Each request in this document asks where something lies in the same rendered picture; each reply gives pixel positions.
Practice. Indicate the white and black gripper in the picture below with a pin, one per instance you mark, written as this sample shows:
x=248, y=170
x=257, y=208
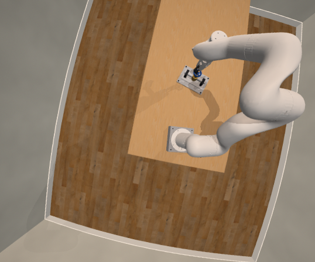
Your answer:
x=201, y=65

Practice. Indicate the brass valve with blue handwheel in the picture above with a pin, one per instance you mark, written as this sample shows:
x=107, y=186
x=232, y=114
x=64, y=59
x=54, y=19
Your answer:
x=194, y=79

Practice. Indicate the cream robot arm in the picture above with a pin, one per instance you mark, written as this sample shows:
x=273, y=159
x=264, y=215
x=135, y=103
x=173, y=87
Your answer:
x=261, y=99

